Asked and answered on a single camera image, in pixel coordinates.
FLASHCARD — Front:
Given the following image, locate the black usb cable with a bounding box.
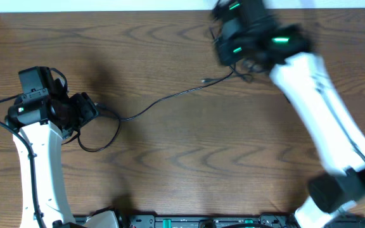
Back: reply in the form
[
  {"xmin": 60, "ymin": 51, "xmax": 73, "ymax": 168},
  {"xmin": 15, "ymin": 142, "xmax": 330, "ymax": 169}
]
[{"xmin": 77, "ymin": 68, "xmax": 253, "ymax": 153}]

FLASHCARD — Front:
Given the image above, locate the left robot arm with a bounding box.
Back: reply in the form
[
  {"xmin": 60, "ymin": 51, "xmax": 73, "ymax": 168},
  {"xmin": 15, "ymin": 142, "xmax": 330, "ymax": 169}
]
[{"xmin": 5, "ymin": 66, "xmax": 98, "ymax": 227}]

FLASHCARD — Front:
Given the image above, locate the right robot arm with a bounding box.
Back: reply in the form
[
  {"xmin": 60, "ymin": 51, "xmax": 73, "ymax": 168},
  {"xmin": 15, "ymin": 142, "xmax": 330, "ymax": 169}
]
[{"xmin": 212, "ymin": 1, "xmax": 365, "ymax": 227}]

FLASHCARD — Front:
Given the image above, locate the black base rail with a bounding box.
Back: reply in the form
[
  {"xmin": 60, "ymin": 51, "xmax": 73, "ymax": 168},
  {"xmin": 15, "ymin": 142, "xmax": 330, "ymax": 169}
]
[{"xmin": 73, "ymin": 205, "xmax": 365, "ymax": 228}]

